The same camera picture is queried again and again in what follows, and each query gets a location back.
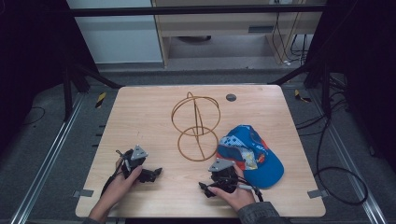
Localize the blue printed baseball cap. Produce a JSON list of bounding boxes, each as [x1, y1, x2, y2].
[[216, 124, 285, 189]]

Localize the person's left hand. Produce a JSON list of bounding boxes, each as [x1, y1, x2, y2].
[[100, 164, 144, 207]]

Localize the black looped floor cable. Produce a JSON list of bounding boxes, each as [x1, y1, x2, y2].
[[294, 90, 370, 207]]

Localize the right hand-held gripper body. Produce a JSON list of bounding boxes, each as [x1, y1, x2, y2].
[[207, 158, 241, 193]]

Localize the black metal stand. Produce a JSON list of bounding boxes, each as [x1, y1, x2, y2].
[[62, 52, 124, 123], [267, 52, 332, 118]]

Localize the grey metal table bracket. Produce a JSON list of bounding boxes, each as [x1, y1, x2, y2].
[[306, 189, 330, 200], [72, 189, 95, 199]]

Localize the grey plug right gripper cable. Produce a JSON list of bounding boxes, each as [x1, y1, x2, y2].
[[237, 183, 265, 203]]

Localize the hanging black desk cables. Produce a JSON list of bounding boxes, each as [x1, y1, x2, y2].
[[271, 11, 310, 67]]

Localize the person's right hand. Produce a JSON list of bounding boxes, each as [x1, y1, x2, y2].
[[206, 163, 257, 214]]

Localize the gold wire hat stand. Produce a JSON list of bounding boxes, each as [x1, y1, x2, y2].
[[170, 91, 222, 162]]

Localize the thin black floor cable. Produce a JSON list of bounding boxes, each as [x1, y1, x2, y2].
[[21, 105, 47, 127]]

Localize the yellow black striped tape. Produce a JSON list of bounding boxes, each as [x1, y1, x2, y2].
[[94, 91, 107, 109], [293, 89, 312, 104]]

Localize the aluminium floor rail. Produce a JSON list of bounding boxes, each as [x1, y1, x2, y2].
[[8, 92, 86, 224], [307, 89, 389, 224]]

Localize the white cabinet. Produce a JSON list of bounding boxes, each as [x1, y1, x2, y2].
[[65, 0, 164, 65]]

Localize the light wooden desk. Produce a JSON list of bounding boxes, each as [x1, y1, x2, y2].
[[150, 0, 327, 68]]

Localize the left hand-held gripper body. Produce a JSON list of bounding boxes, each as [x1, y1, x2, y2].
[[115, 144, 149, 183]]

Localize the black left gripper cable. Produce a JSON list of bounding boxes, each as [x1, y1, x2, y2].
[[100, 149, 126, 198]]

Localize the black horizontal frame bar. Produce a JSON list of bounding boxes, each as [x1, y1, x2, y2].
[[66, 4, 327, 18]]

